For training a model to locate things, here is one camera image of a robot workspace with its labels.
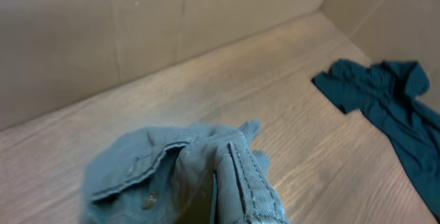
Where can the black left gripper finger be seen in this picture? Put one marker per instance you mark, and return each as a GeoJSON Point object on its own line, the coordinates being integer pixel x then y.
{"type": "Point", "coordinates": [202, 208]}

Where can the grey shorts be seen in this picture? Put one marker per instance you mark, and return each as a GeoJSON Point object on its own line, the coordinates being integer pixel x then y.
{"type": "Point", "coordinates": [149, 176]}

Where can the dark teal t-shirt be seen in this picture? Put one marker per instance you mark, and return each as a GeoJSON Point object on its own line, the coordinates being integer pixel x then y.
{"type": "Point", "coordinates": [386, 94]}

